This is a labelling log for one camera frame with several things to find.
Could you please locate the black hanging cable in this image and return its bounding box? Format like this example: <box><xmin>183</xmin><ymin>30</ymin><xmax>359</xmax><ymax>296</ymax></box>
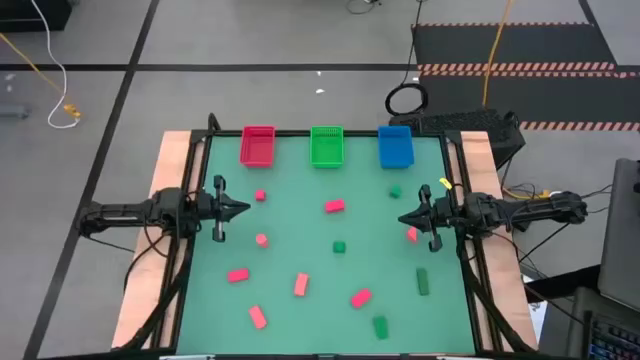
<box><xmin>383</xmin><ymin>0</ymin><xmax>430</xmax><ymax>118</ymax></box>

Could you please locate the red plastic basket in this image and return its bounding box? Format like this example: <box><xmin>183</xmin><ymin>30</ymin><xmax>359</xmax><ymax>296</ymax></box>
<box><xmin>239</xmin><ymin>125</ymin><xmax>277</xmax><ymax>169</ymax></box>

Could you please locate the black hazard-striped floor mat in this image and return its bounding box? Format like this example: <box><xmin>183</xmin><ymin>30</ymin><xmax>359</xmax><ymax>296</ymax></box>
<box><xmin>412</xmin><ymin>21</ymin><xmax>640</xmax><ymax>133</ymax></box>

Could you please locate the white floor cable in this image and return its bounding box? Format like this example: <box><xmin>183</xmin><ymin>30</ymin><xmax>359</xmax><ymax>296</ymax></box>
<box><xmin>29</xmin><ymin>0</ymin><xmax>81</xmax><ymax>130</ymax></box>

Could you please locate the yellow floor cable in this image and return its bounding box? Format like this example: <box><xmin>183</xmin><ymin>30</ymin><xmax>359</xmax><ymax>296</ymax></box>
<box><xmin>0</xmin><ymin>32</ymin><xmax>83</xmax><ymax>120</ymax></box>

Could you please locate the computer keyboard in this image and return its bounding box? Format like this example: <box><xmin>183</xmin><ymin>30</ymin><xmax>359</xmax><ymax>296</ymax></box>
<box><xmin>587</xmin><ymin>319</ymin><xmax>640</xmax><ymax>360</ymax></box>

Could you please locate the blue plastic basket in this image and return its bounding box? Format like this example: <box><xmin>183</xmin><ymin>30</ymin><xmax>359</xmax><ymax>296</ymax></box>
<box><xmin>377</xmin><ymin>124</ymin><xmax>416</xmax><ymax>170</ymax></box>

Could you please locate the yellow hanging cable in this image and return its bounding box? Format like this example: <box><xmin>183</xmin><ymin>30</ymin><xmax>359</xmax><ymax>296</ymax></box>
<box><xmin>481</xmin><ymin>0</ymin><xmax>516</xmax><ymax>109</ymax></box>

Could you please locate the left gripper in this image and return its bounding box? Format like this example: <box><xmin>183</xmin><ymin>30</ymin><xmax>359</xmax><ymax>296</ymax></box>
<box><xmin>198</xmin><ymin>174</ymin><xmax>251</xmax><ymax>243</ymax></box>

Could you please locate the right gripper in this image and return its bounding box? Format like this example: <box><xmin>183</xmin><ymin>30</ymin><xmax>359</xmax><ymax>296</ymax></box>
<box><xmin>398</xmin><ymin>184</ymin><xmax>459</xmax><ymax>253</ymax></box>

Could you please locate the green table mat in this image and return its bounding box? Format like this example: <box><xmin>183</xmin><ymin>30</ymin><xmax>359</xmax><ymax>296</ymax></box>
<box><xmin>177</xmin><ymin>134</ymin><xmax>476</xmax><ymax>356</ymax></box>

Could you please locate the black cabinet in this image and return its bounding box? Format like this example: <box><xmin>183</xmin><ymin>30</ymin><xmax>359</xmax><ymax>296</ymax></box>
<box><xmin>0</xmin><ymin>0</ymin><xmax>74</xmax><ymax>33</ymax></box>

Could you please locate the green plastic basket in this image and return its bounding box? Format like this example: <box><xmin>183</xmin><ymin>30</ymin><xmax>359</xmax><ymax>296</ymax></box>
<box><xmin>309</xmin><ymin>125</ymin><xmax>346</xmax><ymax>169</ymax></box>

